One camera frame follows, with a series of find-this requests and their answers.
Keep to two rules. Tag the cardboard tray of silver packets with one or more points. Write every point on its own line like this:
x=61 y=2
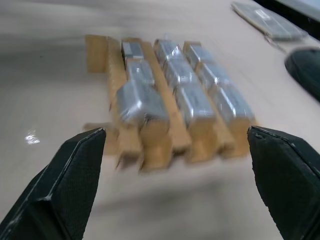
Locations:
x=160 y=147

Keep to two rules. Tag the grey checked fabric pouch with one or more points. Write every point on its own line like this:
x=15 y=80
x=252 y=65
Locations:
x=270 y=22

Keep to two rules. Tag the black Kason racket bag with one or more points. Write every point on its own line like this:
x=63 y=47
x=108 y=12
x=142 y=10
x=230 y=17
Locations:
x=305 y=67

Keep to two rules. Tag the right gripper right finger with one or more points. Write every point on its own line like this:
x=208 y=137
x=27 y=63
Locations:
x=290 y=190

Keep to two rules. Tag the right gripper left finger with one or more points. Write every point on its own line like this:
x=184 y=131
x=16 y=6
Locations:
x=55 y=190

